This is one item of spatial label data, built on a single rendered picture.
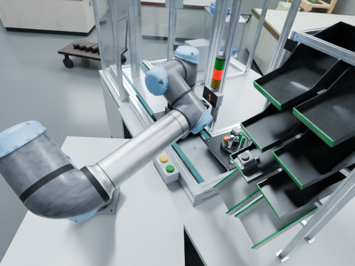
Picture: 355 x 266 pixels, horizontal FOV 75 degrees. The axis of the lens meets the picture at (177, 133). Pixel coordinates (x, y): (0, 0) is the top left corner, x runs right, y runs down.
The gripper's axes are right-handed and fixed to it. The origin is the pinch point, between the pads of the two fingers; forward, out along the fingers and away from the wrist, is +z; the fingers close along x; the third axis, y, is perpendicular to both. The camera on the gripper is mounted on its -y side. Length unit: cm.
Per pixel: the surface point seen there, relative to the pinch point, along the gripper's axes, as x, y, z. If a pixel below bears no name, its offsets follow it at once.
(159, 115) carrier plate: -48, -12, 26
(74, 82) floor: -292, 16, 123
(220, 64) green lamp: -22.0, -30.3, -16.1
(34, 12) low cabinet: -527, 44, 82
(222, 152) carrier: -4.2, -28.7, 26.2
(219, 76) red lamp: -21.5, -31.2, -9.7
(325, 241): 52, -47, 37
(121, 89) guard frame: -86, 0, 27
